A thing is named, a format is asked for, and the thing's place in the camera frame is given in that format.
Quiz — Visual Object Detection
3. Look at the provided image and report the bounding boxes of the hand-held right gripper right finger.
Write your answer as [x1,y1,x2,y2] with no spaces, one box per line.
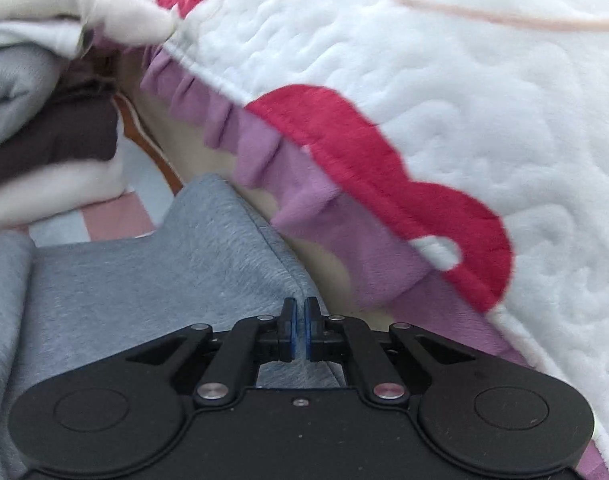
[304,296,478,407]

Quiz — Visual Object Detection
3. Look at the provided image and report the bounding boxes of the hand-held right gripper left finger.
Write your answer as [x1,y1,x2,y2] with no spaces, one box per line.
[127,297,299,408]

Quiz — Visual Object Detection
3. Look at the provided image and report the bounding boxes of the grey hoodie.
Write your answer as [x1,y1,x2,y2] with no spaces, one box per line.
[0,172,345,480]

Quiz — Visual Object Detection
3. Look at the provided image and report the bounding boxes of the beige mattress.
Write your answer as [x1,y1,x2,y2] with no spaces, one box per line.
[109,52,385,333]

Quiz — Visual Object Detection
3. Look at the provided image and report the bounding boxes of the checkered rug with dog print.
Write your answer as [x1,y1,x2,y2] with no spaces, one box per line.
[0,92,185,256]

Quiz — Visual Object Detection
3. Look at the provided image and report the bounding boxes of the white bear-print bedspread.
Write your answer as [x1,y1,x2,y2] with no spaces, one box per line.
[92,0,609,480]

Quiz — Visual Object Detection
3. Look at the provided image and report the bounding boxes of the cream folded garment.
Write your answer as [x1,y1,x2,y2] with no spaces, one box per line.
[0,152,125,238]

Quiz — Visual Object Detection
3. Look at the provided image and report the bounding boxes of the dark brown folded garment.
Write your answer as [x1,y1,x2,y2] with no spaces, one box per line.
[0,80,120,186]

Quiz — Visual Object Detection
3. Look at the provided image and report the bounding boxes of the grey knit sweater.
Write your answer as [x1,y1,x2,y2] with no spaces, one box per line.
[0,50,65,150]

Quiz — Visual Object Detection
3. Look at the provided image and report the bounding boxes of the off-white fleece garment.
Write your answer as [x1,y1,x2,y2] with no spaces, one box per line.
[0,0,181,46]

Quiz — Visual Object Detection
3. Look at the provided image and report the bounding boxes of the white ribbed garment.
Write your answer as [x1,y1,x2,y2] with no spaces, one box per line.
[0,17,82,58]

